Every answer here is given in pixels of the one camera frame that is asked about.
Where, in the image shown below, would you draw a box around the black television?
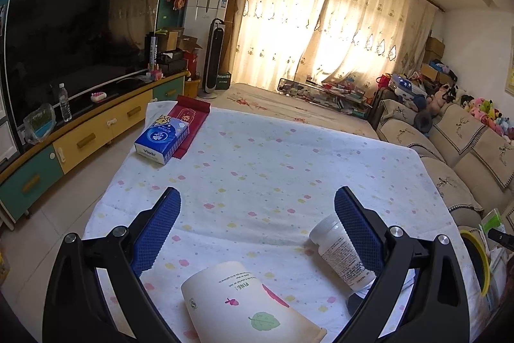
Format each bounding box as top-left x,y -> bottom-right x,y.
4,0 -> 161,135

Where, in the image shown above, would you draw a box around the floral beige floor mat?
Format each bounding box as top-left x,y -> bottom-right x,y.
225,83 -> 378,139

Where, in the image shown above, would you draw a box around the blue tissue pack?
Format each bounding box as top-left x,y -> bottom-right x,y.
134,114 -> 190,166

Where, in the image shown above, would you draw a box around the black lid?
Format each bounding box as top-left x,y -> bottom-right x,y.
346,289 -> 368,316

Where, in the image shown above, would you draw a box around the blue star-print bag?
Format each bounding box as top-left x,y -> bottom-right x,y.
391,73 -> 426,98

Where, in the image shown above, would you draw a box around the yellow bucket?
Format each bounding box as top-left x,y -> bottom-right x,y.
184,78 -> 202,99

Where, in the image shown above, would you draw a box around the cluttered glass coffee table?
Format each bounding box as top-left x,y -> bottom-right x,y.
277,77 -> 374,119

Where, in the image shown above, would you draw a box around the blue bin with yellow rim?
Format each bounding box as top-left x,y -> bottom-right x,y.
459,229 -> 491,297

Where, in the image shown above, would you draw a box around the cream curtains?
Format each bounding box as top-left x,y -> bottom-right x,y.
219,0 -> 438,103

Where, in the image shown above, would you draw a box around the clear water bottle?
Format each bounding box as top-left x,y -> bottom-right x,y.
58,83 -> 73,122

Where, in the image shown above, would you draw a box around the stack of cardboard boxes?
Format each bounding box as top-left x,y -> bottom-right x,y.
421,32 -> 456,84

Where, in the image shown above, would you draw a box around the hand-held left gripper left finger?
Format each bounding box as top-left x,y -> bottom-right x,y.
42,186 -> 181,343

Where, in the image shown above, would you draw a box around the large plush doll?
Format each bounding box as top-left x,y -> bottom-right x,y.
412,92 -> 446,132

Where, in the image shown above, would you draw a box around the grey tower fan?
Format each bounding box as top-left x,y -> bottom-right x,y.
202,18 -> 226,95

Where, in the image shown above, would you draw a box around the row of plush toys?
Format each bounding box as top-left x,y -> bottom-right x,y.
462,96 -> 514,145

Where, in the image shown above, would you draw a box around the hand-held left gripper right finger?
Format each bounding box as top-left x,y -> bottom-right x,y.
334,186 -> 470,343

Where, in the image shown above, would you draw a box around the open cardboard box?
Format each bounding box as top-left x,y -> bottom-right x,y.
161,27 -> 202,53

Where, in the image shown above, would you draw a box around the red packet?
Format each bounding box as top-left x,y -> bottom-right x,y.
165,95 -> 211,159

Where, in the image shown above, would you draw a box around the white dotted tablecloth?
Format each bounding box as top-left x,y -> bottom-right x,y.
82,100 -> 488,343

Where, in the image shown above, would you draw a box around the white plastic bottle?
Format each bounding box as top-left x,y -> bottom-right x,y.
308,213 -> 378,292

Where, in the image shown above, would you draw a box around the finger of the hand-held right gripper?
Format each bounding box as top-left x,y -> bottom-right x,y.
488,228 -> 514,247

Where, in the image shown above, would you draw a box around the beige sofa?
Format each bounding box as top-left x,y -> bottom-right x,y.
369,88 -> 514,231

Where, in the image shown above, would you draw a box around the cream paper cup leaf print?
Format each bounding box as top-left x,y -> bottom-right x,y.
181,260 -> 328,343

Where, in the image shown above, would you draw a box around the green and yellow TV cabinet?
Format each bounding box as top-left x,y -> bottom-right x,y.
0,70 -> 189,225

